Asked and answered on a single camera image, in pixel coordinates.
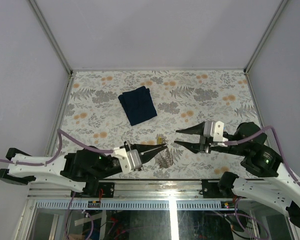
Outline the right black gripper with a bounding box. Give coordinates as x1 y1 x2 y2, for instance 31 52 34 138
173 120 248 156

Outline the keyring with tagged keys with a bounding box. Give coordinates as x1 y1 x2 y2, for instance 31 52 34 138
155 148 174 169

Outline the key with yellow tag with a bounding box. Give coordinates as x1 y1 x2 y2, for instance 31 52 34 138
156 136 167 145

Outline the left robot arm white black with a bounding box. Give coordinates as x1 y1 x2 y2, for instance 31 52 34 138
0 141 167 198

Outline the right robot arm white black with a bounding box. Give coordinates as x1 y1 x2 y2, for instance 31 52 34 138
175 120 300 228

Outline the folded navy blue cloth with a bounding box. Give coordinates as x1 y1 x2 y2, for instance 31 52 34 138
118 86 157 126

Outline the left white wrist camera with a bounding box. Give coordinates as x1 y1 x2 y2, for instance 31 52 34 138
111 147 143 174

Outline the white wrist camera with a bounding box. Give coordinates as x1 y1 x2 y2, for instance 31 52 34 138
203 120 228 147
111 147 143 174

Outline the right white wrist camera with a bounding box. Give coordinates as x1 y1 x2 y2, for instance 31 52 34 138
203 120 228 147

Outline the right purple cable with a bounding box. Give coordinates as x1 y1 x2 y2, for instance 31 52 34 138
224 125 300 240

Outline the purple cable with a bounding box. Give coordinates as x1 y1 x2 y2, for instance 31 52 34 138
224 125 300 240
0 128 116 179

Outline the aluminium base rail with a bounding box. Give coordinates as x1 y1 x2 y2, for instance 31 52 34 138
27 179 219 200

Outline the slotted white cable duct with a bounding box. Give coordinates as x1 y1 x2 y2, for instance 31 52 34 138
36 199 233 211

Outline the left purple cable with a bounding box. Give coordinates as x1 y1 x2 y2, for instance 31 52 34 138
0 128 116 179

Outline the left aluminium frame post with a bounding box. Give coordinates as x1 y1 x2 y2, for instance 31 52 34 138
27 0 73 76

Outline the aluminium frame post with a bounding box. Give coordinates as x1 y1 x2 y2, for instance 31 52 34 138
27 0 73 76
243 0 290 74

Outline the right aluminium frame post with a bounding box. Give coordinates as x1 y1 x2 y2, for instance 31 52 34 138
243 0 290 74

